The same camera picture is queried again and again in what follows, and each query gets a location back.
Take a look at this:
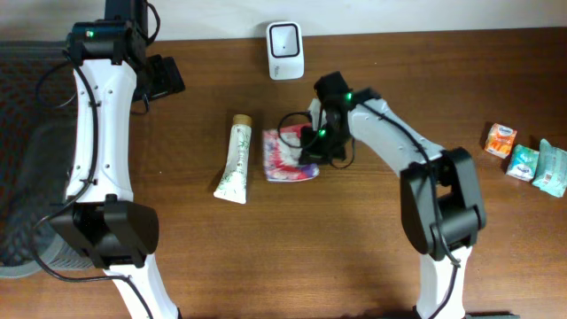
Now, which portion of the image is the orange small tissue pack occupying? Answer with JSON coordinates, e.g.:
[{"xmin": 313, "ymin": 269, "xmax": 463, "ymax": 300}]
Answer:
[{"xmin": 484, "ymin": 123, "xmax": 517, "ymax": 159}]

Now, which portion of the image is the mint green wipes pack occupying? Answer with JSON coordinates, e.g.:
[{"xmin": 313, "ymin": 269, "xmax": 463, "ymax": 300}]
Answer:
[{"xmin": 532, "ymin": 139, "xmax": 566, "ymax": 198}]

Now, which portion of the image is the teal small tissue pack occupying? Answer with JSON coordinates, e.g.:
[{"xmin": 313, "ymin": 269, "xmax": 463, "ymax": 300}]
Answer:
[{"xmin": 506, "ymin": 144, "xmax": 540, "ymax": 182}]

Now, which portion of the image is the grey plastic mesh basket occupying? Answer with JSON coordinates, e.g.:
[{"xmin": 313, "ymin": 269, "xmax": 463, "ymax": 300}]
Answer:
[{"xmin": 1, "ymin": 42, "xmax": 92, "ymax": 279}]

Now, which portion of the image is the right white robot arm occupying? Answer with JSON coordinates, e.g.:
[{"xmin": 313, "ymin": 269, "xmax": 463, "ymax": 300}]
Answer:
[{"xmin": 299, "ymin": 72, "xmax": 486, "ymax": 318}]

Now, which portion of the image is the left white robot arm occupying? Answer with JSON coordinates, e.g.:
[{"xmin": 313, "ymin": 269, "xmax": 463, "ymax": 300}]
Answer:
[{"xmin": 45, "ymin": 0, "xmax": 185, "ymax": 318}]

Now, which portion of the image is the white bamboo print tube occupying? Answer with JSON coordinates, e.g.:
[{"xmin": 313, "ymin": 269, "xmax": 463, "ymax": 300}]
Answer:
[{"xmin": 214, "ymin": 114, "xmax": 252, "ymax": 205}]

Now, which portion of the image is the red purple tissue pack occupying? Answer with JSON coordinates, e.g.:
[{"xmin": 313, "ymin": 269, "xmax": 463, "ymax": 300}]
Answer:
[{"xmin": 262, "ymin": 124, "xmax": 320, "ymax": 183}]

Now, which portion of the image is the white barcode scanner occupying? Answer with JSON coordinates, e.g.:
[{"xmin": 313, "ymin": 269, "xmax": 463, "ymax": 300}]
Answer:
[{"xmin": 266, "ymin": 21, "xmax": 305, "ymax": 81}]

